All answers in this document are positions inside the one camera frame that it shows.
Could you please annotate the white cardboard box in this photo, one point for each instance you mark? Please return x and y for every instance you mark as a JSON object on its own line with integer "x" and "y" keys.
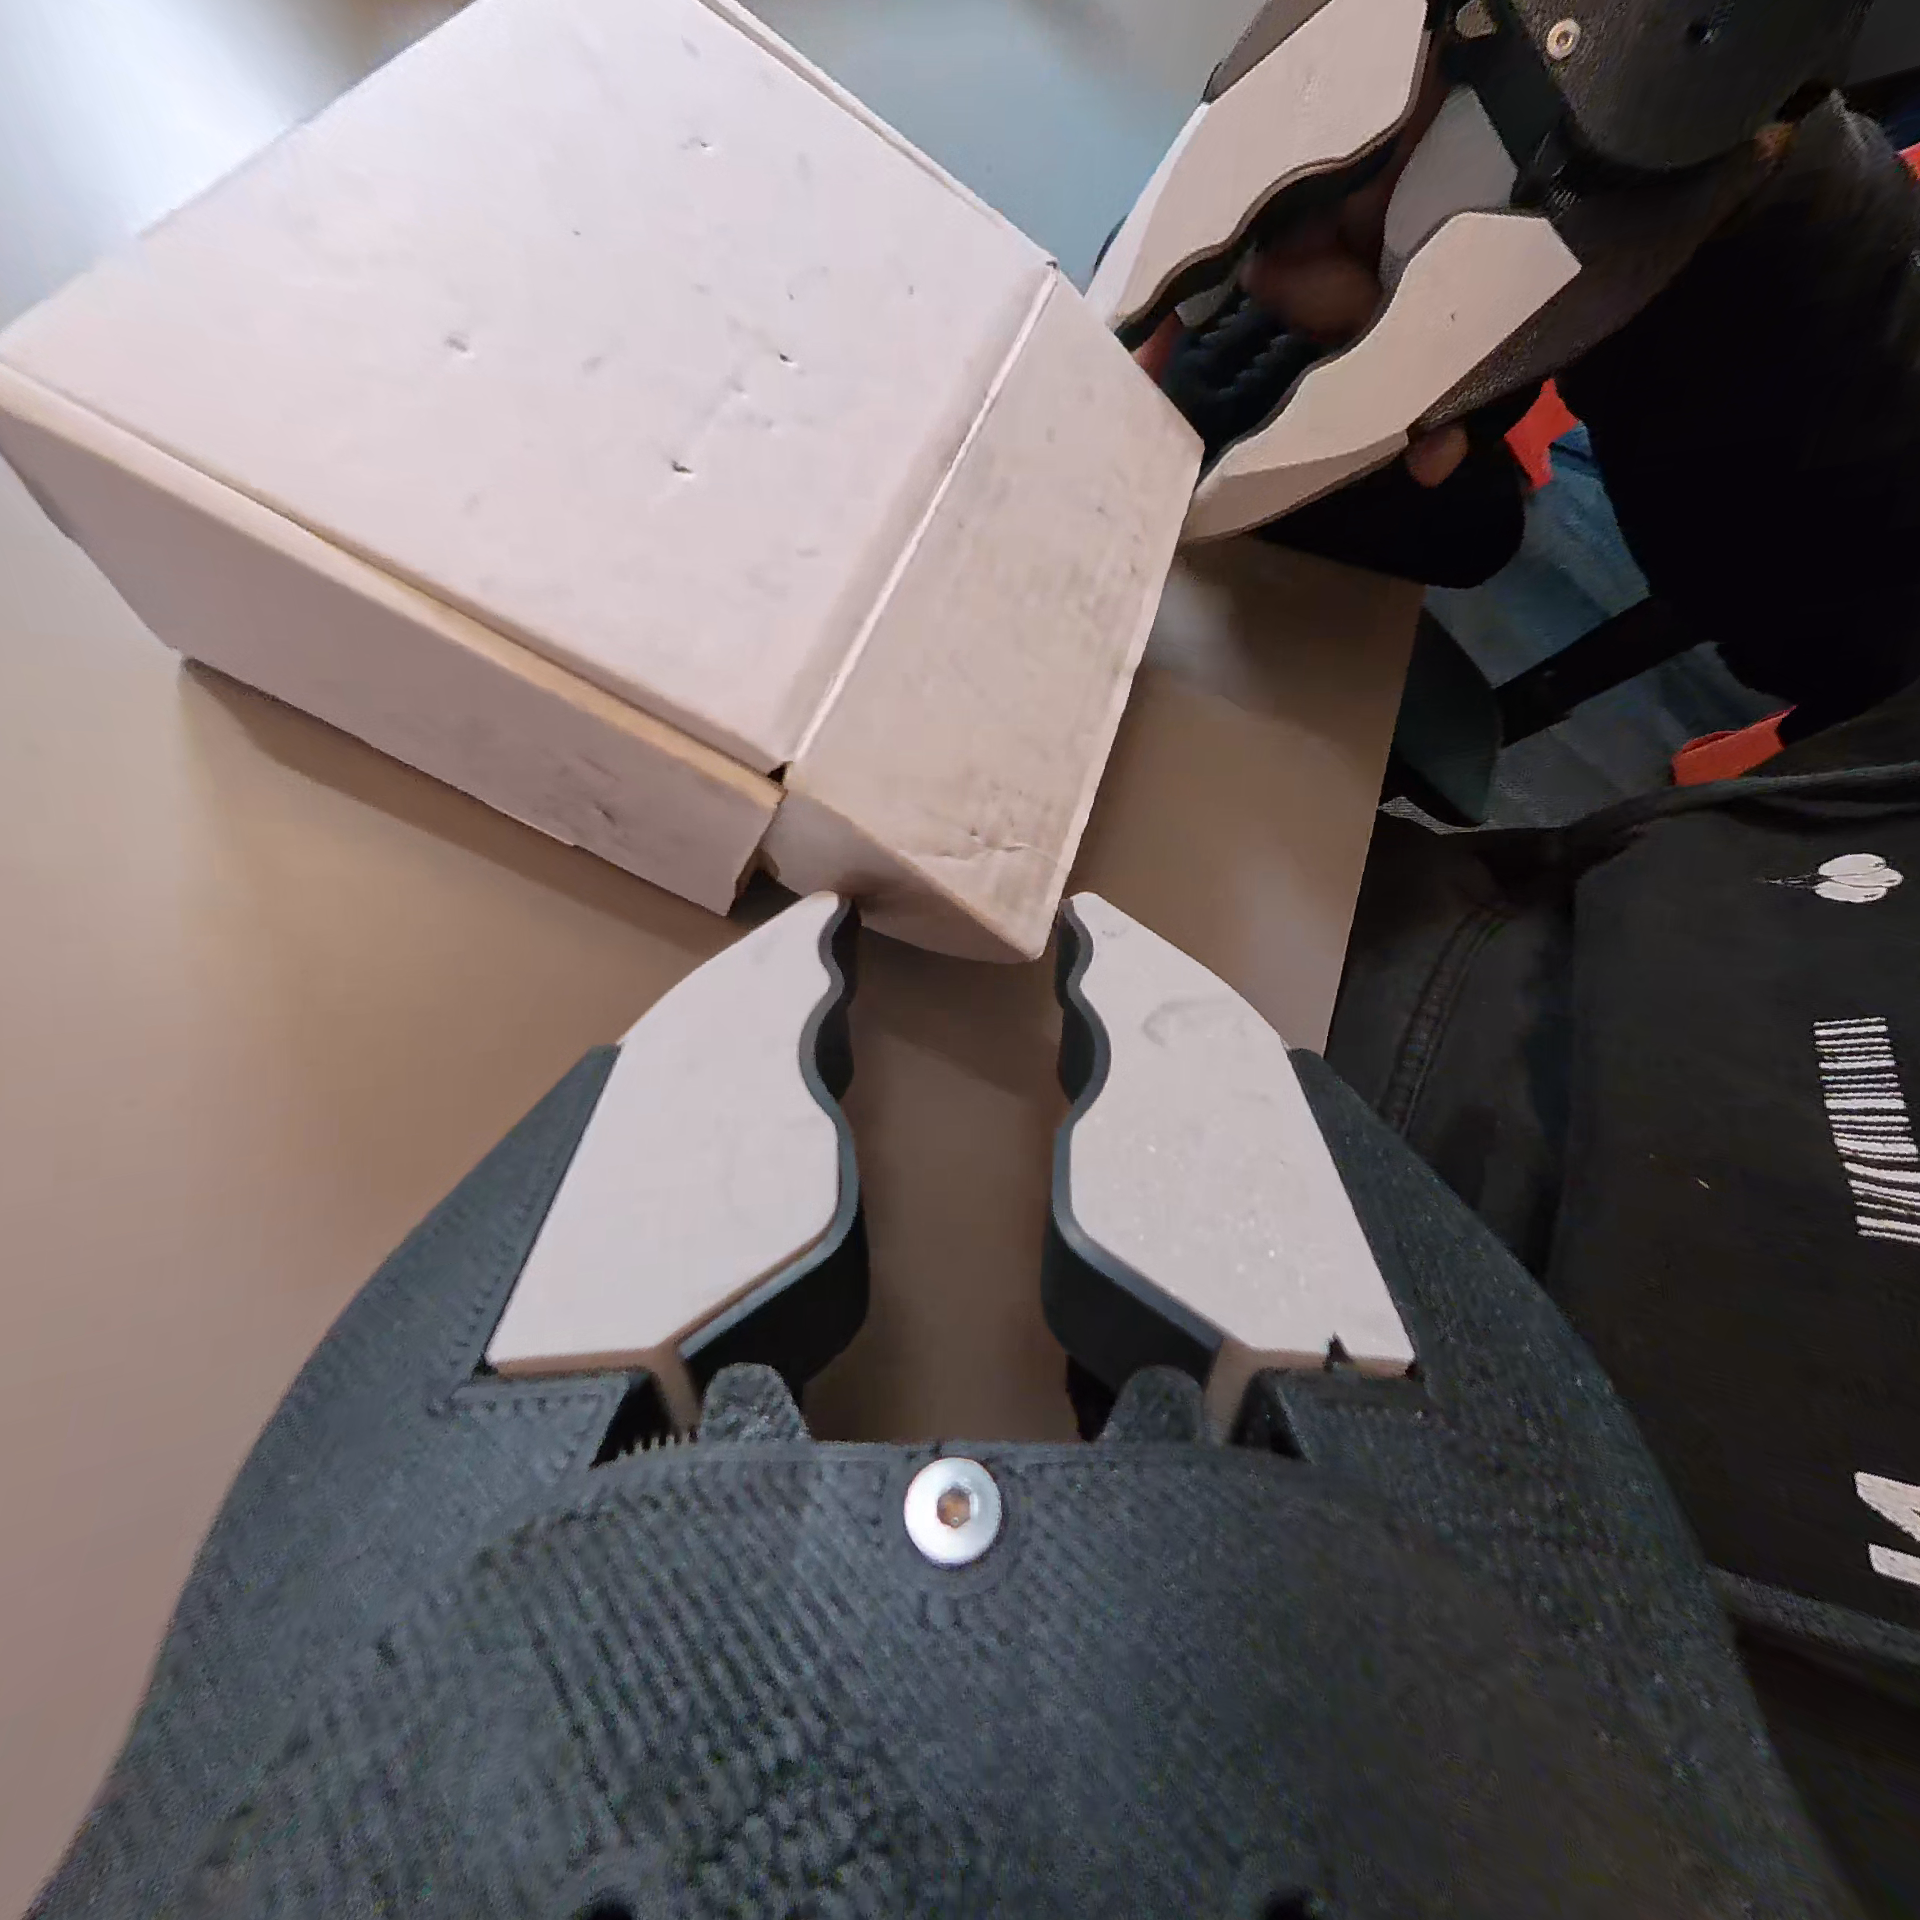
{"x": 599, "y": 375}

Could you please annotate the orange clip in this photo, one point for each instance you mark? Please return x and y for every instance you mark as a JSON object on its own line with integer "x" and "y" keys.
{"x": 1544, "y": 439}
{"x": 1732, "y": 750}

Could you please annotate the person's right hand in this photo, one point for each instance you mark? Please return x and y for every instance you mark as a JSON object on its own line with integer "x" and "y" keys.
{"x": 1447, "y": 450}

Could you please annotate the light grey desk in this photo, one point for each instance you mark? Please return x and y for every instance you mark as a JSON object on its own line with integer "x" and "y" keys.
{"x": 224, "y": 1052}

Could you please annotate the blue jeans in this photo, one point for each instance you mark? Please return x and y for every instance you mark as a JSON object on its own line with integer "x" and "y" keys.
{"x": 1574, "y": 557}

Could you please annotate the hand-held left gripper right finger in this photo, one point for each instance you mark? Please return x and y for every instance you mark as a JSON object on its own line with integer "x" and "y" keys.
{"x": 1215, "y": 1186}

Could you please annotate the person's right forearm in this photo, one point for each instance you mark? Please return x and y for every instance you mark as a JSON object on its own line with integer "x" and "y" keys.
{"x": 1772, "y": 450}

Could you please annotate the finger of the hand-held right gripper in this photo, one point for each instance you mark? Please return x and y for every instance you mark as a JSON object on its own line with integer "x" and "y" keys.
{"x": 1290, "y": 138}
{"x": 1456, "y": 322}

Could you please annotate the black printed hoodie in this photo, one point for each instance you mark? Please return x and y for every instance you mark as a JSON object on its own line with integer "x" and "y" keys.
{"x": 1693, "y": 1052}

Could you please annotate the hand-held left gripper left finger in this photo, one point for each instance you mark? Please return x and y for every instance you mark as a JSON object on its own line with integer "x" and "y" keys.
{"x": 707, "y": 1169}

